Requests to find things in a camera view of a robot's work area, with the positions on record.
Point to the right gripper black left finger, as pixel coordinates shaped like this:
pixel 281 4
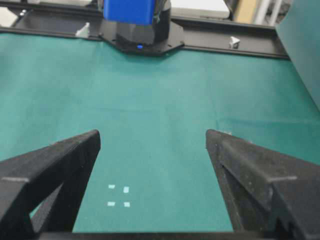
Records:
pixel 42 190

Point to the green table cloth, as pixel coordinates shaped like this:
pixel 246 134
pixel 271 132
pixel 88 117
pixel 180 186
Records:
pixel 153 172

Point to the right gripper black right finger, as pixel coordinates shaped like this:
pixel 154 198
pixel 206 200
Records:
pixel 265 190

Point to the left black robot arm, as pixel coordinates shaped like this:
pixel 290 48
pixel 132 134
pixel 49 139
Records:
pixel 152 34

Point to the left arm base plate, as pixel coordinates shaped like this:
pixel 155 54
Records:
pixel 174 41

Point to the black frame rail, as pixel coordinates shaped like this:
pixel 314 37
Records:
pixel 188 33

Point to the blue block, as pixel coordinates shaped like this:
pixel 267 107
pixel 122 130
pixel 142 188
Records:
pixel 138 12

